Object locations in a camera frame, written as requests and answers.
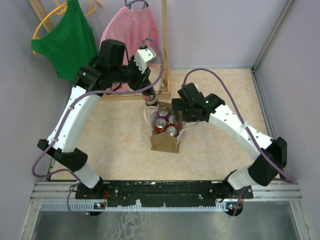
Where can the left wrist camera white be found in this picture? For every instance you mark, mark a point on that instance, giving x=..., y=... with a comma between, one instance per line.
x=144, y=57

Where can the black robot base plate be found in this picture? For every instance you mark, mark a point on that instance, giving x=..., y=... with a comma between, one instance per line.
x=155, y=193

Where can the purple Fanta can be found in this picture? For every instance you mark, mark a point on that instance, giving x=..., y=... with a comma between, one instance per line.
x=172, y=131
x=163, y=112

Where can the folded beige cloth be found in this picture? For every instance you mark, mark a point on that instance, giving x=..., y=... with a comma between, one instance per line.
x=154, y=73

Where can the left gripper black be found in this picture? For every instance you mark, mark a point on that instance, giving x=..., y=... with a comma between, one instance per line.
x=142, y=79

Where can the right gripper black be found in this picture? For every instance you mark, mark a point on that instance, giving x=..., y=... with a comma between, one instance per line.
x=178, y=104

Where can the aluminium frame rail front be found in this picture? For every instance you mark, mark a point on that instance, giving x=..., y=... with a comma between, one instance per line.
x=276, y=192

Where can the grey clothes hanger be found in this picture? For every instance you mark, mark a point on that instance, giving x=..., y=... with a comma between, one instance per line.
x=136, y=5

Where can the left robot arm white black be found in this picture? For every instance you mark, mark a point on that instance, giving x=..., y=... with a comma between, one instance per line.
x=91, y=80

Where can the pink t-shirt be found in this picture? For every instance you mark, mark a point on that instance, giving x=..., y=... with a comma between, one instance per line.
x=131, y=27

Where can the aluminium corner post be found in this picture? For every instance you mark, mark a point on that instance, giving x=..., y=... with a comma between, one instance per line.
x=273, y=34

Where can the red cola can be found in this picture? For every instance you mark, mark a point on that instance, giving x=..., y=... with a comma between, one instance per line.
x=173, y=122
x=160, y=125

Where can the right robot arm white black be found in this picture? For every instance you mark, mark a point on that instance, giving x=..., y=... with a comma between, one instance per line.
x=269, y=155

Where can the white cable duct strip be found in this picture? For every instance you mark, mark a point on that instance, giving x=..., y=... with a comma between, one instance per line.
x=93, y=206

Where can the glass cola bottle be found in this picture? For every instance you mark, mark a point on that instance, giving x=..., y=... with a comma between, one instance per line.
x=150, y=97

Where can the wooden clothes rack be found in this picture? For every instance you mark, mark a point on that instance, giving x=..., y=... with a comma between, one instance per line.
x=43, y=16

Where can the green tank top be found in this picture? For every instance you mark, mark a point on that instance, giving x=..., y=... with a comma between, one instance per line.
x=69, y=45

